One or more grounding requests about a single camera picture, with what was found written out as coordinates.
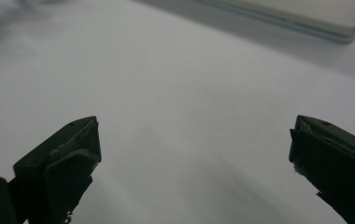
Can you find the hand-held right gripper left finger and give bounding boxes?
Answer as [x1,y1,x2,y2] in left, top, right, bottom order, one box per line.
[12,116,102,224]

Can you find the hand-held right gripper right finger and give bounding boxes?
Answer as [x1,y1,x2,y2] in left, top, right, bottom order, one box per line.
[289,115,355,224]

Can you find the beige flat tray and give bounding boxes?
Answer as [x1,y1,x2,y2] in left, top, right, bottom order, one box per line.
[193,0,355,44]

